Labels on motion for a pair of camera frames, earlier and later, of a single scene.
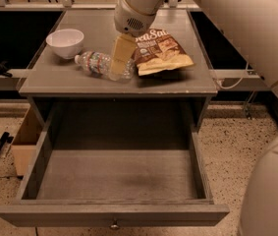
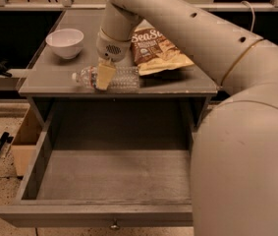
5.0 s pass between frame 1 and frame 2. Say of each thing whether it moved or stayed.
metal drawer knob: stayed
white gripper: moved
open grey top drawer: stayed
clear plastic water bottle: moved
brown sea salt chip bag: stayed
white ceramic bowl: stayed
